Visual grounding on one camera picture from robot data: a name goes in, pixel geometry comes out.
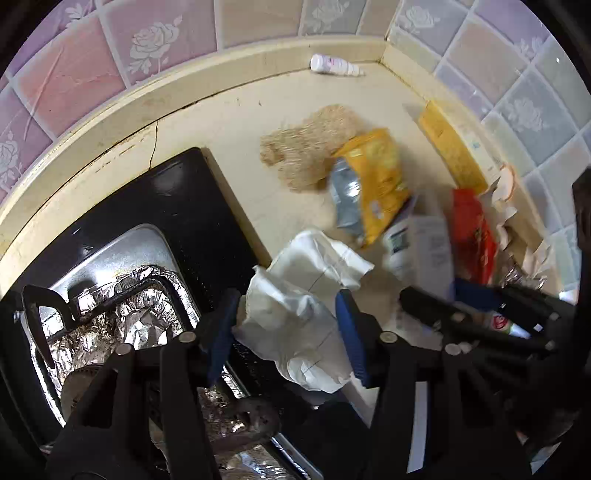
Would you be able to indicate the small red label bottle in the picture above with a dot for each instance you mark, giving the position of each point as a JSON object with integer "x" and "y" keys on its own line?
{"x": 505, "y": 324}

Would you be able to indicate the yellow snack bag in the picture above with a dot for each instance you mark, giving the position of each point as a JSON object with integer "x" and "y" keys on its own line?
{"x": 378, "y": 184}

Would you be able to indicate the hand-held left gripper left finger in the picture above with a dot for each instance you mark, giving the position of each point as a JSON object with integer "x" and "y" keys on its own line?
{"x": 218, "y": 332}

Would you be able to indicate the aluminium foil liner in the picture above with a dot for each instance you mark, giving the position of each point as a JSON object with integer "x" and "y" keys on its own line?
{"x": 138, "y": 323}

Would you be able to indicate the gas burner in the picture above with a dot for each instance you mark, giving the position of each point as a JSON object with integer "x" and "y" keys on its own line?
{"x": 251, "y": 415}

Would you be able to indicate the flat yellow box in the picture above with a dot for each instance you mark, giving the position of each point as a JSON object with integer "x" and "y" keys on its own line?
{"x": 450, "y": 147}

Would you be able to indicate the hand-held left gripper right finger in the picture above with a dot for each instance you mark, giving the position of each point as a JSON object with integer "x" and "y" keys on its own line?
{"x": 352, "y": 337}

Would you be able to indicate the brown loofah sponge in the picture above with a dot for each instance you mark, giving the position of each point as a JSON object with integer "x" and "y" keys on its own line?
{"x": 304, "y": 147}

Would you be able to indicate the eggshell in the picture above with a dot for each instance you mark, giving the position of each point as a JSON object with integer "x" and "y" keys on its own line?
{"x": 508, "y": 182}

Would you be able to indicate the white tissue paper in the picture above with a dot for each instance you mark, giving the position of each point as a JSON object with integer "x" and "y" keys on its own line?
{"x": 295, "y": 314}

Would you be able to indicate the black pan support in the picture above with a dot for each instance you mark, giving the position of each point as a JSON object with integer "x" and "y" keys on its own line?
{"x": 41, "y": 300}

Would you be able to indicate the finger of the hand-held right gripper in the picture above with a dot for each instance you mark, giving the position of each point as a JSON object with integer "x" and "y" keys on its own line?
{"x": 478, "y": 295}
{"x": 434, "y": 311}

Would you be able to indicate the small white bottle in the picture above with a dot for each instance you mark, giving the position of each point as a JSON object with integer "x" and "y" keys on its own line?
{"x": 323, "y": 63}

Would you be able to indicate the red snack packet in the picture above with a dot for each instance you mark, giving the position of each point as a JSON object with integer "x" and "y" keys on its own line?
{"x": 471, "y": 230}

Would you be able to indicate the black gas stove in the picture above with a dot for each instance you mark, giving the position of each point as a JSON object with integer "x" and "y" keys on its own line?
{"x": 194, "y": 217}

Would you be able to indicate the white carton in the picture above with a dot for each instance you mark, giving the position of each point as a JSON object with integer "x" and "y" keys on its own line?
{"x": 425, "y": 249}

